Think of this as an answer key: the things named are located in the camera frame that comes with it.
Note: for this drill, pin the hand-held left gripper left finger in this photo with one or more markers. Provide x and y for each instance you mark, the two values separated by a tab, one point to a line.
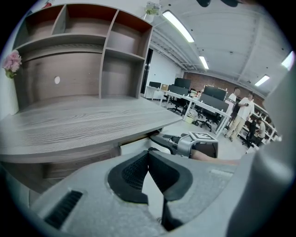
88	203

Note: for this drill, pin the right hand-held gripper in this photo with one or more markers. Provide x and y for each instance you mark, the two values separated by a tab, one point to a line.
196	143

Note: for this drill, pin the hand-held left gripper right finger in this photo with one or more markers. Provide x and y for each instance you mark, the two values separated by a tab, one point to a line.
196	185

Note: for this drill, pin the wooden drawer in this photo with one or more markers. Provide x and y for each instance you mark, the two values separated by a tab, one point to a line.
134	147

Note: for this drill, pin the person's right forearm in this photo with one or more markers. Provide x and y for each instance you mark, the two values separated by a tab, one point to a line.
208	157

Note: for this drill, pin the long white office desk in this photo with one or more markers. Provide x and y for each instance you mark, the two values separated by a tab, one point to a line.
203	105

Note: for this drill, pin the black desk partition screen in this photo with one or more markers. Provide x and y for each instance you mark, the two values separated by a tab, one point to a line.
213	104
178	90

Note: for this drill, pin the grey wooden desk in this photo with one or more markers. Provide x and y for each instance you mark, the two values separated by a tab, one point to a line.
81	125

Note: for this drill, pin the grey wooden shelf unit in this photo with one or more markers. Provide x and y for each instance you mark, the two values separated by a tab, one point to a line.
76	74

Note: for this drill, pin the beige storage box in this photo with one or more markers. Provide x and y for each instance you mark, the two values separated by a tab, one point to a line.
190	118

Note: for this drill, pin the black office chair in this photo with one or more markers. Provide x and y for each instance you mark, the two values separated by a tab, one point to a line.
249	134
176	105
209	119

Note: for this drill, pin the brown cardboard box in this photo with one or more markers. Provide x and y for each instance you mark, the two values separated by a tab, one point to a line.
164	87

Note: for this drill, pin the black computer monitor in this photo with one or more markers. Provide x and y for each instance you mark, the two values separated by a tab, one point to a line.
182	83
213	92
155	85

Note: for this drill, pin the ceiling light tube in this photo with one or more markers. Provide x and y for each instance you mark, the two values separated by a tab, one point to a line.
178	25
262	80
288	60
204	62

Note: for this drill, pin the white storage shelving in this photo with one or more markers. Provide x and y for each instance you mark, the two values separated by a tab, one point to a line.
269	125

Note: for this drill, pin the hanging green plant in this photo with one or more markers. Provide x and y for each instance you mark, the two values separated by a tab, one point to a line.
152	8

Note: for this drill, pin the pink flower bouquet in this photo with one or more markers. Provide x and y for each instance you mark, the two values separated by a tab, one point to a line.
12	61

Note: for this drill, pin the clear plastic bottle red label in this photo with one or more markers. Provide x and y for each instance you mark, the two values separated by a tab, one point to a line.
48	3

